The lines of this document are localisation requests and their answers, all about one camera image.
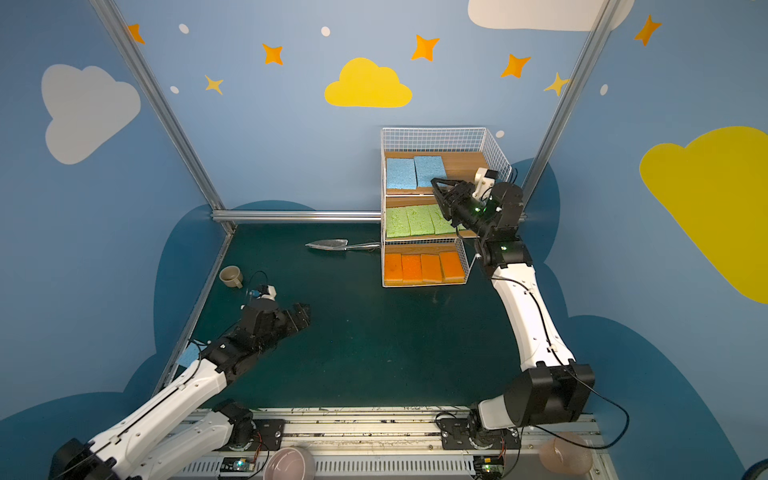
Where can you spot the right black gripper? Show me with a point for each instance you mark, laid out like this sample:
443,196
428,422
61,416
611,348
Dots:
454,199

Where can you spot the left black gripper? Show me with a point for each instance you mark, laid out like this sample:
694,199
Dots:
288,319

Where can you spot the blue sponge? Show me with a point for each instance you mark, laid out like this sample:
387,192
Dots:
401,174
428,168
189,355

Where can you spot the green sponge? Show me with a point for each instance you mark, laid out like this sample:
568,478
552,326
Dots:
420,221
397,223
441,226

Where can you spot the white wire wooden shelf rack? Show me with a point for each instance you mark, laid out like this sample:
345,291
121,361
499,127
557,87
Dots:
463,150

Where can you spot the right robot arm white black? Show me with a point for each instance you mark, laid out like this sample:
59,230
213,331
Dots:
552,386

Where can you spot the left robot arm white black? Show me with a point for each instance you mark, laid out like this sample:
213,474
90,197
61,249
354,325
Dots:
141,447

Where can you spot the beige ceramic mug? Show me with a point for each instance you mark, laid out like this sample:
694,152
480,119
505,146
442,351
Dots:
231,276

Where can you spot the silver metal scoop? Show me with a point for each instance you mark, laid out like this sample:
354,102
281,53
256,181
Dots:
342,245

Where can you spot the pink bowl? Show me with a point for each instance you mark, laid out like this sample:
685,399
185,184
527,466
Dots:
290,463

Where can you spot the left green circuit board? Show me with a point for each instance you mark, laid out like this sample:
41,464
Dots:
236,467

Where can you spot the green circuit board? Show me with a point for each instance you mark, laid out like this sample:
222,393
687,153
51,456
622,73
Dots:
236,467
488,467

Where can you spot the right green circuit board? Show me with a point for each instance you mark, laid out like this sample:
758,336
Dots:
488,467

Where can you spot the pink plastic cup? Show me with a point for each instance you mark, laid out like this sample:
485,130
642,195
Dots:
566,455

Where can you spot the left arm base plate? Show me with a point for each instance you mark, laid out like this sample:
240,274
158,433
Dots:
264,433

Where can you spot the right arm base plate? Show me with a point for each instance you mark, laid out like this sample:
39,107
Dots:
457,433

